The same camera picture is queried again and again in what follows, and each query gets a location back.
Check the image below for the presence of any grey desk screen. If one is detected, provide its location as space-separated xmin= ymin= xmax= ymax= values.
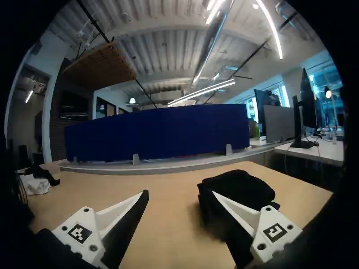
xmin=263 ymin=104 xmax=300 ymax=144

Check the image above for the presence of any heap of white towels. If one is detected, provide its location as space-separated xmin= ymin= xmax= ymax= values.
xmin=22 ymin=178 xmax=52 ymax=195

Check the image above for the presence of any black computer monitor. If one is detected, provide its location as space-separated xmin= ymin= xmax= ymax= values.
xmin=290 ymin=67 xmax=320 ymax=149

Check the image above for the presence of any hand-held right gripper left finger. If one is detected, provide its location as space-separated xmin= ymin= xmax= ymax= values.
xmin=51 ymin=189 xmax=149 ymax=269

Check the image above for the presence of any white desk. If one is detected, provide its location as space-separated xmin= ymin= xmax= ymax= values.
xmin=273 ymin=135 xmax=345 ymax=168

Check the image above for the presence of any black towel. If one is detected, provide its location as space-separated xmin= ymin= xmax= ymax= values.
xmin=24 ymin=164 xmax=61 ymax=187

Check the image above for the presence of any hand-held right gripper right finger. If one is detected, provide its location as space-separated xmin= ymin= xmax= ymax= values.
xmin=210 ymin=190 xmax=304 ymax=269

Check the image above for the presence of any blue desk screen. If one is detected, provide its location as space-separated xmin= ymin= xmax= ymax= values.
xmin=59 ymin=104 xmax=277 ymax=175

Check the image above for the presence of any stack of black towels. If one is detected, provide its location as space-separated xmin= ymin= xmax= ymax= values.
xmin=197 ymin=169 xmax=280 ymax=242

